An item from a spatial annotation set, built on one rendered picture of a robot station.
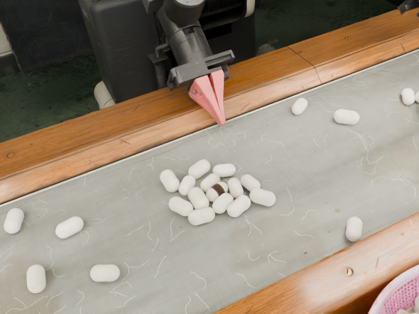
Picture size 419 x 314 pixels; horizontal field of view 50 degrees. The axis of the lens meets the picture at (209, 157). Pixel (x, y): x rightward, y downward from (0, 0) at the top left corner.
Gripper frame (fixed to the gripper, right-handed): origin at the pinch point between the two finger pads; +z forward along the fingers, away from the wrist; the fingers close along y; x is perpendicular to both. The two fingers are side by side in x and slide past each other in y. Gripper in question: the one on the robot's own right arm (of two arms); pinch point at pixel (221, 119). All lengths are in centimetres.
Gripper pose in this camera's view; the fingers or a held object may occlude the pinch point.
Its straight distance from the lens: 69.2
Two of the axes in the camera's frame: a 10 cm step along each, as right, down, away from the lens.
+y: 9.0, -3.4, 2.5
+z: 3.8, 9.2, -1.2
